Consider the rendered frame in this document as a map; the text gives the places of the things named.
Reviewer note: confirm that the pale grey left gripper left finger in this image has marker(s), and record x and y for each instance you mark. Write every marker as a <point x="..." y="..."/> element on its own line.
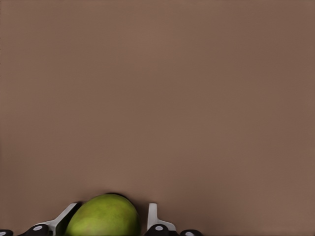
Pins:
<point x="59" y="219"/>

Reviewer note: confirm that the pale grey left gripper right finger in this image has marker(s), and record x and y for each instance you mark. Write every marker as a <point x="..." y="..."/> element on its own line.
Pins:
<point x="154" y="221"/>

